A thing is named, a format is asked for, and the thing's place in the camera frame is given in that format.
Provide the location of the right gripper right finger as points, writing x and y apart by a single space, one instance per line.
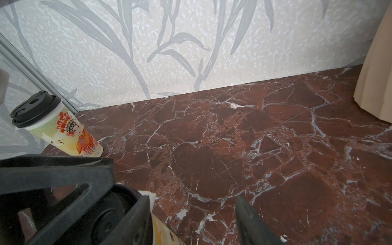
252 228

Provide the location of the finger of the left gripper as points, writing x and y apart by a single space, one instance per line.
58 190

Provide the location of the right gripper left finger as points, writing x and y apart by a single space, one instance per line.
135 228

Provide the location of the printed paper cup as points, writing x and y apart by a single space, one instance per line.
162 234
63 130

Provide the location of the black plastic cup lid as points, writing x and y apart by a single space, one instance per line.
34 109

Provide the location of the pink flower pot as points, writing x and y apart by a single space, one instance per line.
373 92

